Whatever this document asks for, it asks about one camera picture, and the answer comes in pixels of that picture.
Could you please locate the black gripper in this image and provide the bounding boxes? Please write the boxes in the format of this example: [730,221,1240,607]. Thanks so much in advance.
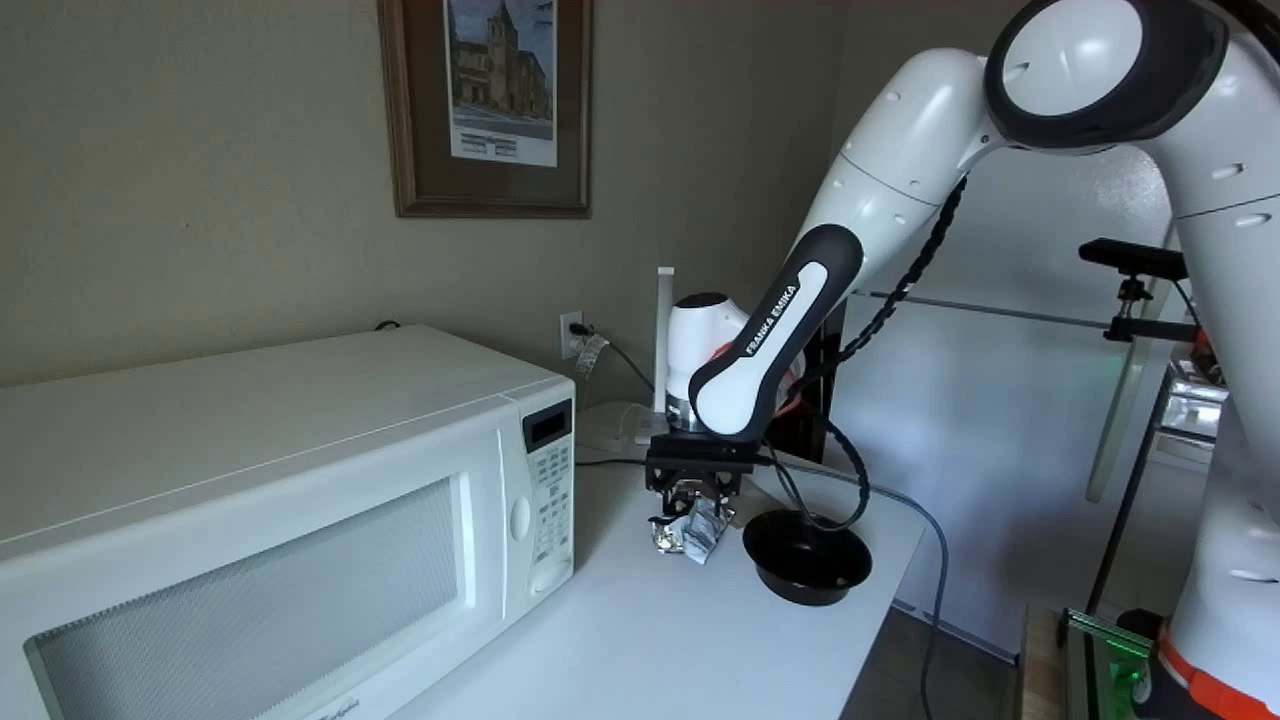
[658,476,737,551]

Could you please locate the crinkled silver foil packet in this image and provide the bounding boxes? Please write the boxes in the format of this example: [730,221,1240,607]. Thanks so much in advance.
[646,512,730,566]

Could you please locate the black round bowl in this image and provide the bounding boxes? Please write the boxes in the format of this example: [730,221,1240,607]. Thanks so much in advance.
[739,507,875,607]

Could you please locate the thin metal rod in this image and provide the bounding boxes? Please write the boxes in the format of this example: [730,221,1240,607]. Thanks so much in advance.
[864,288,1120,333]

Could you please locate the wooden robot platform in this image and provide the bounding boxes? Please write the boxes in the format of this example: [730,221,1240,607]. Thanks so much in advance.
[1016,602,1081,720]

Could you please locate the white microwave oven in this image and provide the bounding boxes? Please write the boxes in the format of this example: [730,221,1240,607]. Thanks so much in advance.
[0,321,583,720]

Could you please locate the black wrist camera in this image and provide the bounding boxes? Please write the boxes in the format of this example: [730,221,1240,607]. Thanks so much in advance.
[642,432,780,494]

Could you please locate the white wall outlet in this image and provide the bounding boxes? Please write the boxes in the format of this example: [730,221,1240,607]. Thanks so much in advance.
[551,308,593,368]

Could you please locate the dark power cable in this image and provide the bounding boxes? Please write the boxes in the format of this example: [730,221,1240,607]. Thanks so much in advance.
[573,322,957,720]

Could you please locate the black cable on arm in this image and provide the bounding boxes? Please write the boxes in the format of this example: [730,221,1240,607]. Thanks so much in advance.
[760,176,973,532]

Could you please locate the green-lit metal rail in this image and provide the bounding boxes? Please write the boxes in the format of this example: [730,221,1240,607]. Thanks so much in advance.
[1060,602,1158,720]

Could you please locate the brown framed wall picture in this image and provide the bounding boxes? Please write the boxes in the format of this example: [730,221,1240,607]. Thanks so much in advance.
[375,0,601,224]

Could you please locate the silver metal bracket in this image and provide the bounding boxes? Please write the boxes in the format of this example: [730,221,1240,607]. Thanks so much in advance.
[1156,365,1230,446]

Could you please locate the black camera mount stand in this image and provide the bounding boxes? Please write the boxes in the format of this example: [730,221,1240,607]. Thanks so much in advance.
[1077,235,1201,617]

